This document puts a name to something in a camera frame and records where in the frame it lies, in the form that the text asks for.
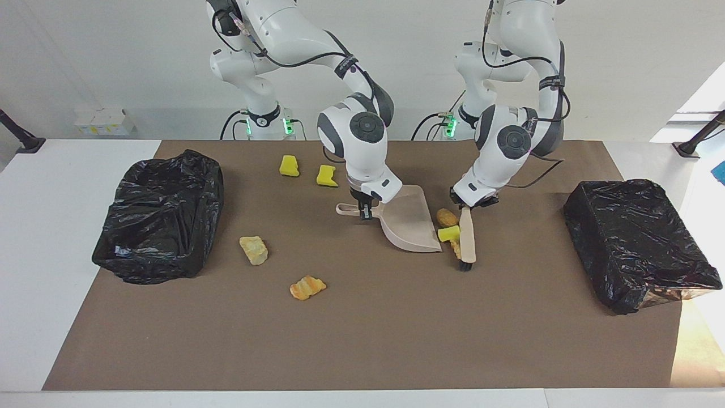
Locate pale yellow rock chunk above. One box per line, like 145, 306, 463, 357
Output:
239, 236, 269, 266

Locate orange striped bread piece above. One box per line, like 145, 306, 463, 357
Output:
289, 275, 327, 301

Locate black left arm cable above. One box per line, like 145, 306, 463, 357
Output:
481, 0, 568, 189

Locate white wall socket boxes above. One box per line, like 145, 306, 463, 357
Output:
74, 108, 137, 137

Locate black left base cable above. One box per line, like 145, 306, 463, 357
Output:
412, 91, 466, 141

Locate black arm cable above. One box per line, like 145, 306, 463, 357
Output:
212, 8, 379, 166
481, 0, 568, 189

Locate black camera stand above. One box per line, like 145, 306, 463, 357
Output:
0, 109, 46, 154
672, 110, 725, 158

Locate black right base cable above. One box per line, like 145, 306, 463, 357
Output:
220, 109, 245, 141

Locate large brown table mat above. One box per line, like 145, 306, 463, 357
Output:
42, 140, 683, 392

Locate black base cable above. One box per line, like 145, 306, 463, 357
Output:
220, 109, 245, 141
412, 91, 466, 141

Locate pale pink hand brush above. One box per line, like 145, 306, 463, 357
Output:
457, 205, 477, 272

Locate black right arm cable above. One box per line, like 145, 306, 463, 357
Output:
212, 8, 379, 166

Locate black bag covered box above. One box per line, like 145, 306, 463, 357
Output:
563, 179, 723, 316

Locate open black bag lined bin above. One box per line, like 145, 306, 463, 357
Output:
92, 149, 225, 285

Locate pale pink plastic dustpan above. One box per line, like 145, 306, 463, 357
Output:
336, 184, 443, 254

